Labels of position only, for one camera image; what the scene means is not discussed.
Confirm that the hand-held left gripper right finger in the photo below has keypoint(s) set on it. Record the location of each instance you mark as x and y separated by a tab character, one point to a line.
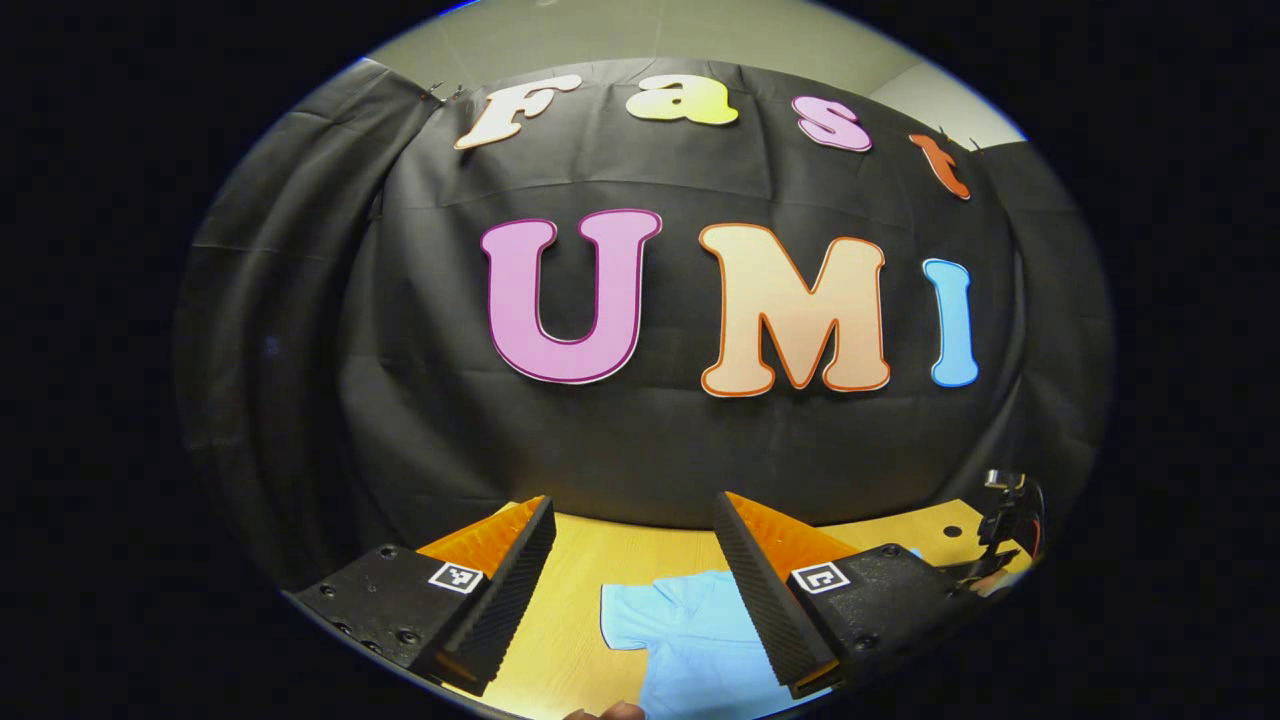
755	590

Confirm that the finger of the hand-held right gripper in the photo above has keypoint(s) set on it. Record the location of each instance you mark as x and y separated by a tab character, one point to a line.
1000	580

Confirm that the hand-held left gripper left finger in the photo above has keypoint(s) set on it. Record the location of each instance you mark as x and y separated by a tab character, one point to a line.
515	590

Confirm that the black backdrop cloth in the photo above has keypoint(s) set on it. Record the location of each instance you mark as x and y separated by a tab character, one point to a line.
400	400

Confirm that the light blue polo T-shirt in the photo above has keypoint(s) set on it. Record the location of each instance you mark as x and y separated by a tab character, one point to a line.
690	640

